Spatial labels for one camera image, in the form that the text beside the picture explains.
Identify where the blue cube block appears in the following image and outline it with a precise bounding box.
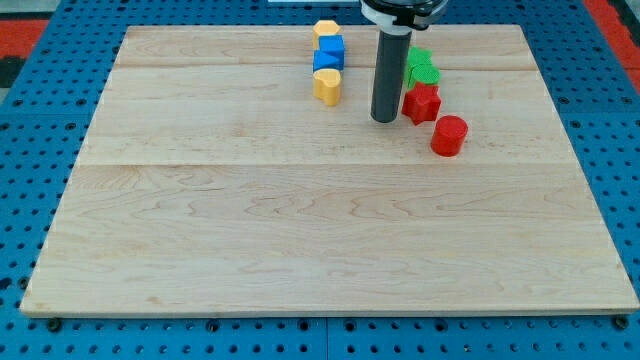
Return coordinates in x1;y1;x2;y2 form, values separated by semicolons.
318;35;345;57

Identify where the wooden board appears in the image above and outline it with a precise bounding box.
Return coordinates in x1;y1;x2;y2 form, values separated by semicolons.
21;25;639;318

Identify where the green star block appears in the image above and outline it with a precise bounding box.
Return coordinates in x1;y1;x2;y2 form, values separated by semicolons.
406;46;432;68

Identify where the green cylinder block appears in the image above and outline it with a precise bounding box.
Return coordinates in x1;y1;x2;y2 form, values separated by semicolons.
405;64;441;90

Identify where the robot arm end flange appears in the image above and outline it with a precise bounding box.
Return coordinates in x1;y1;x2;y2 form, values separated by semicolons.
360;0;449;35

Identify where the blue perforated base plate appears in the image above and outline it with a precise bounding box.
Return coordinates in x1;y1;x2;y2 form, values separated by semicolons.
1;0;639;359

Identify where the yellow heart block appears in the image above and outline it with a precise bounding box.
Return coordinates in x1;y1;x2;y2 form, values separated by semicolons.
313;68;342;106

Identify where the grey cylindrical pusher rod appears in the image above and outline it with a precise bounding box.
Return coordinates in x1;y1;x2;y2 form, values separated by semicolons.
370;31;412;123

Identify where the red cylinder block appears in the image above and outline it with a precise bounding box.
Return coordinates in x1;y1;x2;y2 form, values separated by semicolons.
430;115;469;157

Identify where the yellow hexagon block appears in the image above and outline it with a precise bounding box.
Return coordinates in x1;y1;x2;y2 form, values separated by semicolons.
312;20;342;50

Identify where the red star block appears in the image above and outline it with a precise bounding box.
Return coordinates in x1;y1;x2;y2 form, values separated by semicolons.
402;82;442;126

